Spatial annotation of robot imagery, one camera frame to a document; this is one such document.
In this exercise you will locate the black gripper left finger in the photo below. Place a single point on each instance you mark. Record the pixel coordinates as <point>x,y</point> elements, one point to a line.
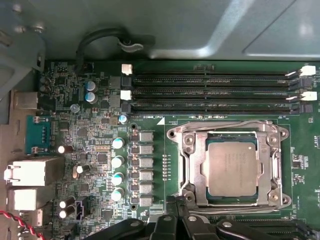
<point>165,227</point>

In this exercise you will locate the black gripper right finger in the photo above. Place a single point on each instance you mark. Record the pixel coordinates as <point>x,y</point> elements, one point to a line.
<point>191,228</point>

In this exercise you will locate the metal locking lever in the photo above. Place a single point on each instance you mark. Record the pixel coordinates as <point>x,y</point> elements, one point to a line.
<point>237,211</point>
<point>220,122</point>

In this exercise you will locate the silver CPU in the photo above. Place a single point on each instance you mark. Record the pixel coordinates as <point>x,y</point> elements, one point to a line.
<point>232,170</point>

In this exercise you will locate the metal socket cover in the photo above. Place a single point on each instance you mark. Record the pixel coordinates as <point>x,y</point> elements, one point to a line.
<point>266,162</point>

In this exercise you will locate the black RAM slot white clips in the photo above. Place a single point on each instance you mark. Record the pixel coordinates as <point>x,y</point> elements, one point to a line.
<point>225,100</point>
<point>225,75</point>

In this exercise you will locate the green motherboard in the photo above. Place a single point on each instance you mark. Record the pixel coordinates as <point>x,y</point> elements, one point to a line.
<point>300,140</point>

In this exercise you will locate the silver USB port block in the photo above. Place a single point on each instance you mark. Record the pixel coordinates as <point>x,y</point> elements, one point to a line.
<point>25,200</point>

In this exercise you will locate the silver network port block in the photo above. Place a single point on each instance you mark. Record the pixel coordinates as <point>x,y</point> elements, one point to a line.
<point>32,172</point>

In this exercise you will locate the blue audio port block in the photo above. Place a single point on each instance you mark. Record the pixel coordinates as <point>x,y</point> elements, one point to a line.
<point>32,135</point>

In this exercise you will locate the black PC case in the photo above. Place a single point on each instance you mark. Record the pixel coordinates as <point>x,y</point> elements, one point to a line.
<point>175,20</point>

